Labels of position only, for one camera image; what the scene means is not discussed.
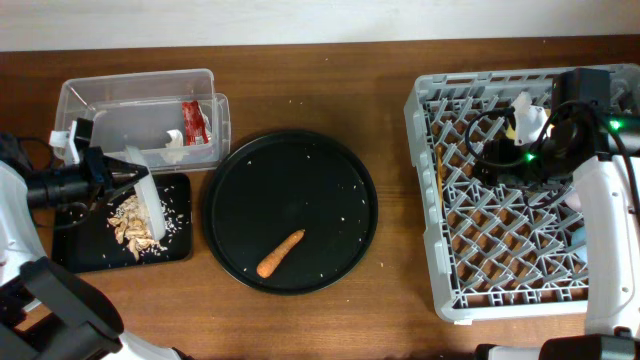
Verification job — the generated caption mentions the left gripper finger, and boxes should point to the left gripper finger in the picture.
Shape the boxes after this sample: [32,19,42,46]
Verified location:
[103,156,150,180]
[102,172,149,202]

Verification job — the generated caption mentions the grey plate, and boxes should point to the grey plate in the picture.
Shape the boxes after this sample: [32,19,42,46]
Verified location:
[124,146,166,241]

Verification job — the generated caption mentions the yellow bowl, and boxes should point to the yellow bowl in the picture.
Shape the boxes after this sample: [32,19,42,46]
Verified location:
[506,106,551,146]

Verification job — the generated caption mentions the white tissue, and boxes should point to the white tissue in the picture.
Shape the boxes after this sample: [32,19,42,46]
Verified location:
[160,129,185,164]

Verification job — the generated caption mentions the wooden chopstick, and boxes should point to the wooden chopstick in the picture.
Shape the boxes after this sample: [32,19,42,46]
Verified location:
[435,146,444,207]

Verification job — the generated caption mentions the pink cup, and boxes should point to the pink cup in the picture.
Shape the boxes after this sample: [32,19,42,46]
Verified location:
[564,191,582,213]

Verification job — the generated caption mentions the red snack wrapper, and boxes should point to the red snack wrapper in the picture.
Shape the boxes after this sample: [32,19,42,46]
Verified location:
[181,101,209,146]

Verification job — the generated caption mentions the blue cup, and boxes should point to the blue cup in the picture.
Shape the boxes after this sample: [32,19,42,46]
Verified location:
[571,227,588,263]

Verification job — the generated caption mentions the round black serving tray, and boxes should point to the round black serving tray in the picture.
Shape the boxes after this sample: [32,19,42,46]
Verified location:
[201,130,378,296]

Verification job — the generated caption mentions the orange carrot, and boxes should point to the orange carrot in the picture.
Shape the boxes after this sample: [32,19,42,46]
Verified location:
[256,229,306,278]

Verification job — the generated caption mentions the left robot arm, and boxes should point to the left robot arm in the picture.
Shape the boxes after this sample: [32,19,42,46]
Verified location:
[1,133,186,360]

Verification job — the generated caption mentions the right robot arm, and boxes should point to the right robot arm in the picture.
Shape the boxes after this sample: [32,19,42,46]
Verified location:
[469,68,639,359]

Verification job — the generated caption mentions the grey dishwasher rack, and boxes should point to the grey dishwasher rack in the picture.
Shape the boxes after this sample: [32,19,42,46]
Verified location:
[403,63,640,325]

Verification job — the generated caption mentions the food scraps pile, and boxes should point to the food scraps pile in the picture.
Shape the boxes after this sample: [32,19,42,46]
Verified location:
[107,195,166,261]

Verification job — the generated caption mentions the black rectangular tray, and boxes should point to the black rectangular tray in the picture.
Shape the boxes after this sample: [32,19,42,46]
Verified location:
[50,174,193,273]

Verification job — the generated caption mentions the clear plastic bin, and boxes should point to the clear plastic bin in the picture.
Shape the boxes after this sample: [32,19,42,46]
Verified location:
[54,69,231,174]

